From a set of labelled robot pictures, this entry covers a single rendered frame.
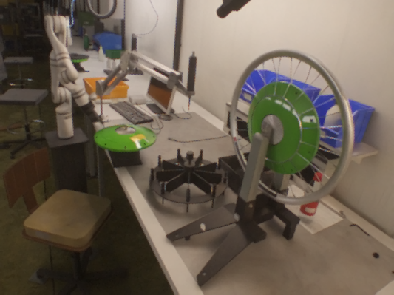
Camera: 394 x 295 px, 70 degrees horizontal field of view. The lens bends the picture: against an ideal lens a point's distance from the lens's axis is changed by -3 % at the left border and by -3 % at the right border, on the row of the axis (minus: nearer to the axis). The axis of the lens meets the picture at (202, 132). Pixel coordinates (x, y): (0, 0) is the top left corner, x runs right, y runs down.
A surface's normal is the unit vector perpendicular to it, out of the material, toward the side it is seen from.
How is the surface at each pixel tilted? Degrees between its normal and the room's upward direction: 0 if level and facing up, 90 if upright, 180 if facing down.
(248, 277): 0
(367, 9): 90
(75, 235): 0
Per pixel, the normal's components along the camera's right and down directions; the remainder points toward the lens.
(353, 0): -0.87, 0.11
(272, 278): 0.10, -0.91
